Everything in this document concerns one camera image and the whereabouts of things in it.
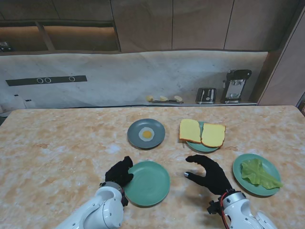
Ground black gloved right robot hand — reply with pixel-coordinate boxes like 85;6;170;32
183;154;235;196

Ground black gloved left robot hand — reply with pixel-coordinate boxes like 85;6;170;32
105;156;134;189

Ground green lettuce leaf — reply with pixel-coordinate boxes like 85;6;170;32
240;158;284;189

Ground yellow bread slice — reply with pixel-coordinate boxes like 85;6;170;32
201;123;226;148
179;118;202;144

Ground fried egg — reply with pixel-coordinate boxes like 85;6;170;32
138;127;156;142

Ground green lettuce plate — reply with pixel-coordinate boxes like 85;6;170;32
232;153;282;197

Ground green bread plate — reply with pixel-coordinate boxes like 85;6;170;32
184;121;220;154

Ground grey plate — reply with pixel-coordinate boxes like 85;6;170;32
127;118;166;150

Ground black silver toaster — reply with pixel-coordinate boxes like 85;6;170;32
195;87;217;104

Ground dark cutting board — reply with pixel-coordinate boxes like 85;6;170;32
149;99;184;104

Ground black silver coffee machine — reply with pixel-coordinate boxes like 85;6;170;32
221;69;252;104

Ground tall white container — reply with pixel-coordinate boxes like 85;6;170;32
11;94;24;110

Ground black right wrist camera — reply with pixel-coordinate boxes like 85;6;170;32
206;200;221;215

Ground red black right arm cable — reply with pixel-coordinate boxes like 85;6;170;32
218;193;231;229

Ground black wall socket strip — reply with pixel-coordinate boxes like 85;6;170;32
5;75;88;86

